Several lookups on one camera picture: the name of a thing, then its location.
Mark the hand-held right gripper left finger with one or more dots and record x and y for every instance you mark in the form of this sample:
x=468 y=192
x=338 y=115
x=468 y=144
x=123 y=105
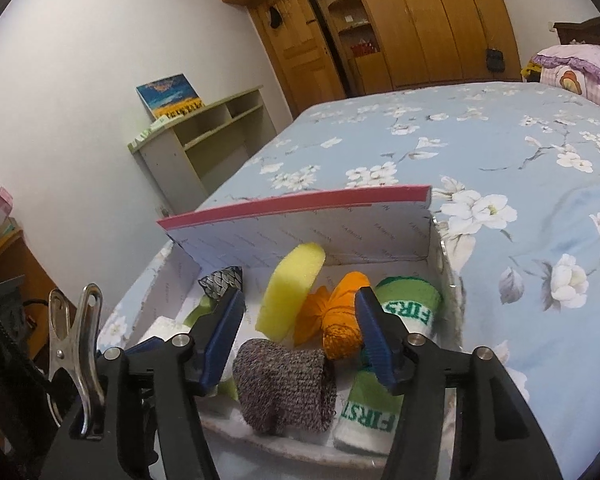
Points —
x=220 y=345

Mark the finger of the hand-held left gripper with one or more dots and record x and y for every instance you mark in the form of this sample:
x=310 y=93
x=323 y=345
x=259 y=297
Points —
x=150 y=346

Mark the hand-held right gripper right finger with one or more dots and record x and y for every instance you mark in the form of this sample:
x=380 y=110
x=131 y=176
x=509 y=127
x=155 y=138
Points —
x=375 y=330

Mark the orange sock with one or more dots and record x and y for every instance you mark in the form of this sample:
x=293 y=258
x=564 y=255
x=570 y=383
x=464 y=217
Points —
x=340 y=320

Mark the green and white sock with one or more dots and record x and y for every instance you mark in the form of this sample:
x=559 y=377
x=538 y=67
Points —
x=365 y=410
x=410 y=305

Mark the grey scale patterned cloth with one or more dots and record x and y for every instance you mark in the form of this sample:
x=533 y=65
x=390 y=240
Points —
x=222 y=280

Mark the grey knitted sock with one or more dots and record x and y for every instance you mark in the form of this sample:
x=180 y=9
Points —
x=280 y=385

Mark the yellow sponge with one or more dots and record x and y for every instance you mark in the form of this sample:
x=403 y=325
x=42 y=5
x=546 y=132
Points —
x=285 y=300

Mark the white cardboard box pink rim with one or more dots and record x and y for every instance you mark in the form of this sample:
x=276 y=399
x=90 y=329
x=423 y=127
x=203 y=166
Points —
x=305 y=230

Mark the light green box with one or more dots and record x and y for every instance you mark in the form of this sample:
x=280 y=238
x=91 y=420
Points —
x=9 y=229

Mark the metal spring clip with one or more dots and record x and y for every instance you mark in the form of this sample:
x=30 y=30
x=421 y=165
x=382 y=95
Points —
x=87 y=360

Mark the beige shelf unit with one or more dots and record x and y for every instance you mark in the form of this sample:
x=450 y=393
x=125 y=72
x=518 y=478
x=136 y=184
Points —
x=165 y=170

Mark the bed with blue floral sheet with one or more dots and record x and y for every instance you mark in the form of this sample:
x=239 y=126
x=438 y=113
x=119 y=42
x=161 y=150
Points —
x=480 y=160

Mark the green and white packet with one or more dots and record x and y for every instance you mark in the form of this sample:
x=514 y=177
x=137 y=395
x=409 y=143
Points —
x=150 y=130

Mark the blue and yellow painting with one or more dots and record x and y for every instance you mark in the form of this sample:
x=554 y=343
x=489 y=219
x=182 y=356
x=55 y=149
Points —
x=167 y=95

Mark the red ornament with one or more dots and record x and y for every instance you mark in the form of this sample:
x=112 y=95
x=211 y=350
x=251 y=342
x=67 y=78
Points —
x=365 y=50

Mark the wooden door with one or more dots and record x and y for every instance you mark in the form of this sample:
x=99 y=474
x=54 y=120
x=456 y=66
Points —
x=300 y=60

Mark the black hanging bag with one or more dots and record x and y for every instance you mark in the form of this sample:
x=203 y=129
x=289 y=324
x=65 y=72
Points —
x=495 y=60

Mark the yellow plush toy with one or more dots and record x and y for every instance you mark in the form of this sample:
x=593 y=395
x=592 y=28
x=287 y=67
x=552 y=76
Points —
x=530 y=71

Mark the wooden wardrobe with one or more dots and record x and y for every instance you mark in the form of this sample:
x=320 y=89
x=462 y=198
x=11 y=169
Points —
x=430 y=20

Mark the pink frilled pillow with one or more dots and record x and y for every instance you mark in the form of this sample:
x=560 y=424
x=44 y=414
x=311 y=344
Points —
x=580 y=75

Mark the black hat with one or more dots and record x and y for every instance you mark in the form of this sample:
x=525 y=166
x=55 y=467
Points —
x=275 y=17

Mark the dark wooden headboard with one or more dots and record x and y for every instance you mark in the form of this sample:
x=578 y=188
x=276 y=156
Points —
x=580 y=30

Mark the wall socket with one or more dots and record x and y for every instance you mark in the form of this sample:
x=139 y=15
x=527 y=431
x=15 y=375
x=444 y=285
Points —
x=163 y=210

